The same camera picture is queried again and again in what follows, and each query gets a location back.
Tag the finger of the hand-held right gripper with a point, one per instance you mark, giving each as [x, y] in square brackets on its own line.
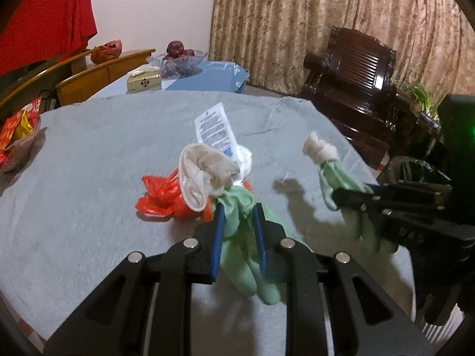
[408, 191]
[356, 199]

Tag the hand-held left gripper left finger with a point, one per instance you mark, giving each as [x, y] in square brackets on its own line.
[219, 237]

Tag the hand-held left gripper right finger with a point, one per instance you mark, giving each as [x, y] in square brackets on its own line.
[259, 244]

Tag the black-lined trash bin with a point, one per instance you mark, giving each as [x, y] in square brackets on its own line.
[412, 168]

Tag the green glove with white cuff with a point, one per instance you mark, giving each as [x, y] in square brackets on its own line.
[334, 178]
[239, 207]

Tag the red plastic bag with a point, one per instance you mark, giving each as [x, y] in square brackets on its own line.
[107, 52]
[159, 196]

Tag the white printed tube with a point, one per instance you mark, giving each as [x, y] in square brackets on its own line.
[213, 126]

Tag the potted green plant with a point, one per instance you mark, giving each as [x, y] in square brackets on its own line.
[419, 98]

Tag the dark wooden armchair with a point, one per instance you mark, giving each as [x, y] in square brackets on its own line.
[352, 92]

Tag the blue tablecloth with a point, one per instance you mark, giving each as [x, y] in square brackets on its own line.
[215, 76]

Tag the gold tissue box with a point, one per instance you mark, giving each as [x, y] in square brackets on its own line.
[144, 81]

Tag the glass fruit bowl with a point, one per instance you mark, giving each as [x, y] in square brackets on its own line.
[178, 66]

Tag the beige patterned curtain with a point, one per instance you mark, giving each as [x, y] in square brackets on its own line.
[315, 7]

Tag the wooden cabinet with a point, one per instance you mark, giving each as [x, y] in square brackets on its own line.
[85, 81]

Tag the glass snack dish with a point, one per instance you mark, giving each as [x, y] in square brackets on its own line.
[18, 155]

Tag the filled red plastic bag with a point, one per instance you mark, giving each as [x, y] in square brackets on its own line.
[107, 52]

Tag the yellow snack packet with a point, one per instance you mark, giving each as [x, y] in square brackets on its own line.
[24, 124]

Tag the red snack packet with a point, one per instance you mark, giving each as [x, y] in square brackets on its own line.
[9, 129]

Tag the red cloth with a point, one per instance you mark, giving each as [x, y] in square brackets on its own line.
[48, 15]

